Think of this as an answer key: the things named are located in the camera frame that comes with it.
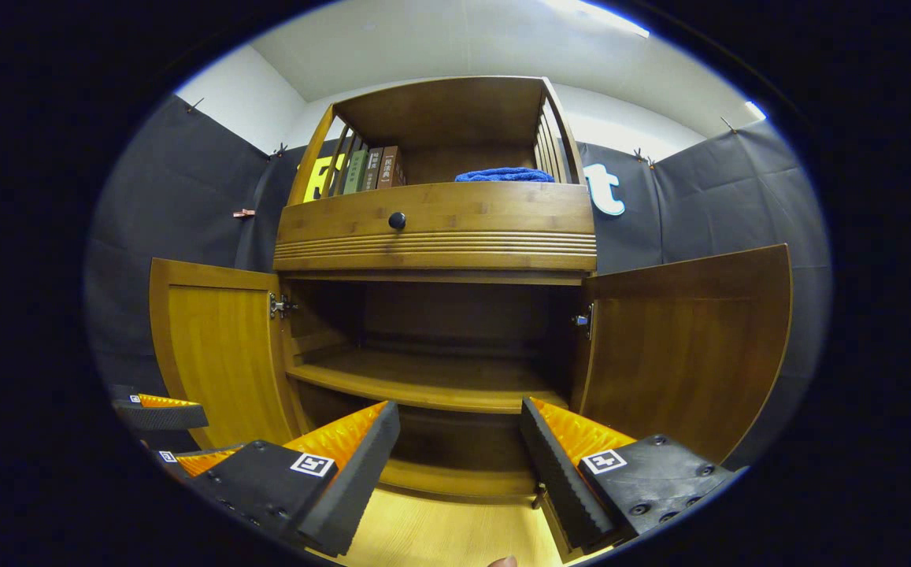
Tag long ceiling light panel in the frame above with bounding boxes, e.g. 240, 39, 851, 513
542, 0, 651, 39

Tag wooden inner cabinet shelf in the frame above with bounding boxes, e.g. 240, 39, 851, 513
286, 349, 570, 414

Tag wooden cabinet drawer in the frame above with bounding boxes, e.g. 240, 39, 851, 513
274, 183, 598, 272

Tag brown book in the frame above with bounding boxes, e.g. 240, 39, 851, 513
377, 146, 406, 190

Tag wooden cabinet door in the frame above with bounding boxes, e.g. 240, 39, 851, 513
569, 244, 793, 465
148, 258, 302, 451

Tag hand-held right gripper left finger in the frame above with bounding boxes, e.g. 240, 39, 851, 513
187, 400, 402, 558

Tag blue folded towel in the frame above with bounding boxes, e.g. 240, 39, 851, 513
455, 167, 556, 183

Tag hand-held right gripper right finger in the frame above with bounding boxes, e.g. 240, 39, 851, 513
520, 396, 739, 554

